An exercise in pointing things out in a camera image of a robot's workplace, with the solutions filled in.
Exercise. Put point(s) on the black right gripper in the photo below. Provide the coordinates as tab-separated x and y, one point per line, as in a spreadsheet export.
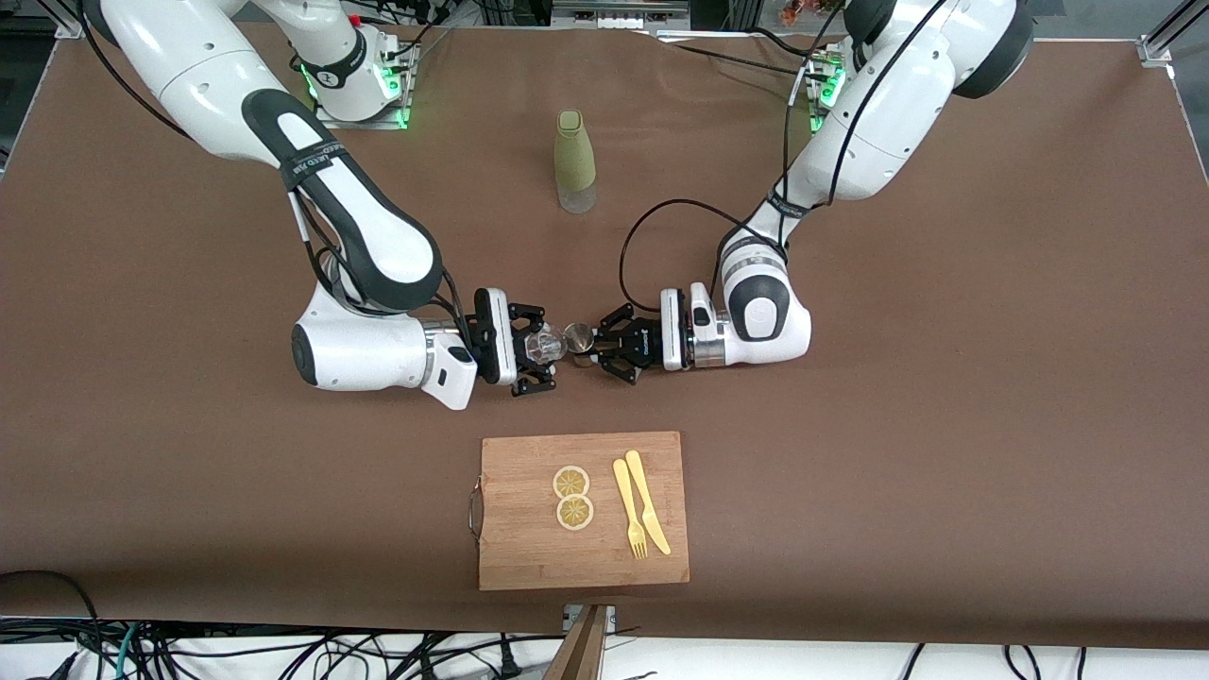
495	336

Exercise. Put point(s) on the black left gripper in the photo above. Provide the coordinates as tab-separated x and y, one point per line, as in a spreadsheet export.
645	344

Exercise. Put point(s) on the clear glass shaker cup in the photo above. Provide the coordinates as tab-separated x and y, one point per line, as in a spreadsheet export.
546	345

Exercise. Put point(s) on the steel jigger measuring cup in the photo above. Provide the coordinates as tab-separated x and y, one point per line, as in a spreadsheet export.
579	338

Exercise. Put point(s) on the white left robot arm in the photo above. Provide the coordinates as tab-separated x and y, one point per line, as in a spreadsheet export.
888	113

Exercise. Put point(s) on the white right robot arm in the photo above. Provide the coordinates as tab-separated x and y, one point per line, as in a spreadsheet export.
208	85

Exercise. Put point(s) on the lemon slice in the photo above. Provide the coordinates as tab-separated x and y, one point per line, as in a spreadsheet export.
574	513
570	482

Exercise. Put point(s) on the yellow plastic fork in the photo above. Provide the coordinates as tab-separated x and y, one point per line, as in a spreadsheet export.
627	501

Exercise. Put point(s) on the yellow plastic knife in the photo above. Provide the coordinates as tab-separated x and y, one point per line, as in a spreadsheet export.
644	501

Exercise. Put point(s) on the green sleeved glass bottle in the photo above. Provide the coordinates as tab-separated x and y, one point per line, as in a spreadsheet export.
574	156

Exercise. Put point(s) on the wooden cutting board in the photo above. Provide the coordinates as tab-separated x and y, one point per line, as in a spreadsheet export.
529	552

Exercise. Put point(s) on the brown table cover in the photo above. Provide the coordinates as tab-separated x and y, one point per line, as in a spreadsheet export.
283	453

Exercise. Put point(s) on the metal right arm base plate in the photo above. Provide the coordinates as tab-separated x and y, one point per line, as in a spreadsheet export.
401	111

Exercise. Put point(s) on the metal bracket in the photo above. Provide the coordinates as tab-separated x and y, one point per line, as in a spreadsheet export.
609	614

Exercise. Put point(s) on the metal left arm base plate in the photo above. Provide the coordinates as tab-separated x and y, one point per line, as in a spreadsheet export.
814	104

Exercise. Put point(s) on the wooden post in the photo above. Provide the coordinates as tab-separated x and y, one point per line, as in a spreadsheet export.
581	652

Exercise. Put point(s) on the aluminium frame profile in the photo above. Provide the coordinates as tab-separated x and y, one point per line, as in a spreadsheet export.
1166	38

